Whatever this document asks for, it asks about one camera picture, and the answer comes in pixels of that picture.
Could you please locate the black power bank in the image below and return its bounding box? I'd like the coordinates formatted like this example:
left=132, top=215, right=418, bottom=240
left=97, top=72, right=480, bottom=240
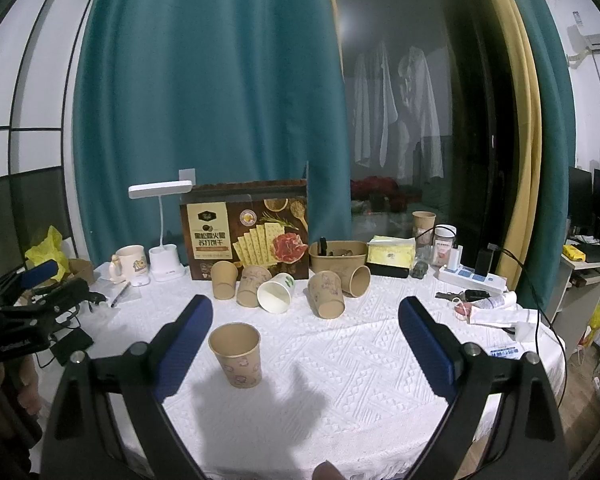
left=49, top=328, right=95, bottom=366

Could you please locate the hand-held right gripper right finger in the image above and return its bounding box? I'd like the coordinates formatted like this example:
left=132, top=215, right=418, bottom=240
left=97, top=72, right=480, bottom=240
left=398, top=296, right=572, bottom=480

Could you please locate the white textured tablecloth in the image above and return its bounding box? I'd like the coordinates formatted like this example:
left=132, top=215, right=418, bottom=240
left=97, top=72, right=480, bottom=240
left=40, top=255, right=567, bottom=480

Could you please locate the brown paper cup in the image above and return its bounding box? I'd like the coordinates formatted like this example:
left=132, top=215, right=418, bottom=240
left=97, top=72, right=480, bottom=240
left=307, top=270, right=346, bottom=320
left=412, top=210, right=437, bottom=251
left=236, top=265, right=272, bottom=308
left=341, top=264, right=372, bottom=297
left=208, top=323, right=263, bottom=390
left=211, top=260, right=239, bottom=301

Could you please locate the white power strip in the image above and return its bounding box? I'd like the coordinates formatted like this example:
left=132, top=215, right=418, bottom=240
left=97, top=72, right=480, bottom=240
left=438, top=263, right=508, bottom=293

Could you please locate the clear jar with white lid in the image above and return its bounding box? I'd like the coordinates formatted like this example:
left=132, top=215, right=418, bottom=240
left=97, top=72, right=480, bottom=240
left=432, top=224, right=457, bottom=267

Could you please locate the white desk lamp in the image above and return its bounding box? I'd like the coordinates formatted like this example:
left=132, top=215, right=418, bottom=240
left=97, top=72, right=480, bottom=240
left=127, top=180, right=195, bottom=283

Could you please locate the white cartoon mug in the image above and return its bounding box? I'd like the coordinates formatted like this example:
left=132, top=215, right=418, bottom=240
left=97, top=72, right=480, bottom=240
left=109, top=245, right=151, bottom=287

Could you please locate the yellow tissue pack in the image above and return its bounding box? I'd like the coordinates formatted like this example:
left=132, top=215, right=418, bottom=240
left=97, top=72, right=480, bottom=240
left=366, top=235, right=417, bottom=268

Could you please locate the black cable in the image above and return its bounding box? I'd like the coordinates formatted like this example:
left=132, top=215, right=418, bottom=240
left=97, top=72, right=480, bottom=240
left=487, top=242, right=568, bottom=408

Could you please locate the wide teal curtain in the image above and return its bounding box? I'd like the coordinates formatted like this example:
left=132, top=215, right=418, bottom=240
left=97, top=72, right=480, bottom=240
left=71, top=0, right=353, bottom=266

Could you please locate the brown cracker box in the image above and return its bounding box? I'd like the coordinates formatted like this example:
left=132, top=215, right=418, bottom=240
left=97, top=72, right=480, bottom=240
left=179, top=179, right=311, bottom=281

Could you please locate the bunch of keys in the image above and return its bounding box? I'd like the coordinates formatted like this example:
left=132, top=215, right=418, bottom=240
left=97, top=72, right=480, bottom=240
left=434, top=289, right=488, bottom=306

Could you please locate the person's left hand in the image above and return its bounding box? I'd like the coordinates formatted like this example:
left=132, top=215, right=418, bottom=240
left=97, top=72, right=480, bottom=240
left=7, top=357, right=43, bottom=416

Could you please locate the white air conditioner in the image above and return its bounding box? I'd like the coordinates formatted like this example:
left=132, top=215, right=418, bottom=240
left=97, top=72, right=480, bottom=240
left=566, top=24, right=600, bottom=68

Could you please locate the white side desk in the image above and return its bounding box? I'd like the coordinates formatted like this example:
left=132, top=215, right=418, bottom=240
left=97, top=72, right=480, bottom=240
left=545, top=245, right=600, bottom=361

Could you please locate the black power adapter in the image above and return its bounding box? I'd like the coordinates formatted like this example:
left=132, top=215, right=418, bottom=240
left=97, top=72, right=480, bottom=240
left=475, top=248, right=496, bottom=276

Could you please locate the brown paper bowl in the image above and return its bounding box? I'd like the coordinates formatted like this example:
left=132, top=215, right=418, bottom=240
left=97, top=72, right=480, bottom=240
left=308, top=240, right=370, bottom=277

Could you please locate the yellow curtain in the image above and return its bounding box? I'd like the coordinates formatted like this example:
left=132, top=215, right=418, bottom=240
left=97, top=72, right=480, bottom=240
left=467, top=0, right=548, bottom=273

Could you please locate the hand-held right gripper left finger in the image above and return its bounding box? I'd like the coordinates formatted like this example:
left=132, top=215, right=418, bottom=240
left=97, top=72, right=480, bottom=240
left=40, top=294, right=214, bottom=480

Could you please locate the yellow plastic bag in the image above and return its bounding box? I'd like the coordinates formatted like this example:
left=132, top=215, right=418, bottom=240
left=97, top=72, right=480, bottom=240
left=24, top=225, right=71, bottom=281

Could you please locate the black flat case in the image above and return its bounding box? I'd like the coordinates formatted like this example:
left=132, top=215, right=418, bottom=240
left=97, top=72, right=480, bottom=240
left=368, top=262, right=411, bottom=279

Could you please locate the white tube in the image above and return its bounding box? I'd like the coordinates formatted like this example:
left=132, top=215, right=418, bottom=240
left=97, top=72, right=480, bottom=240
left=472, top=292, right=518, bottom=311

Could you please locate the white-lined paper cup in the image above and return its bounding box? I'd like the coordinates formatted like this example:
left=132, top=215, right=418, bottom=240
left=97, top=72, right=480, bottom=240
left=256, top=272, right=296, bottom=315

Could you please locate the small cardboard box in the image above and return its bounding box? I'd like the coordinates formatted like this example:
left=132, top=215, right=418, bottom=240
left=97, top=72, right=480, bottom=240
left=66, top=258, right=97, bottom=285

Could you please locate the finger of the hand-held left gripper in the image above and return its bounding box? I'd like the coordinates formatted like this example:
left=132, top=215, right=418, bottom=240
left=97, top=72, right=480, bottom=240
left=21, top=259, right=70, bottom=288
left=32, top=278, right=91, bottom=307

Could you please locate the narrow teal curtain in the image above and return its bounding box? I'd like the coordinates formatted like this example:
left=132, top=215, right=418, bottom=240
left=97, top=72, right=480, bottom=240
left=495, top=0, right=578, bottom=316

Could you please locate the white hanging shirt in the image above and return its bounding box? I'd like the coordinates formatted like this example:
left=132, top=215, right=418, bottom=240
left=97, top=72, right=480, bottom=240
left=396, top=46, right=443, bottom=181
left=352, top=40, right=398, bottom=168

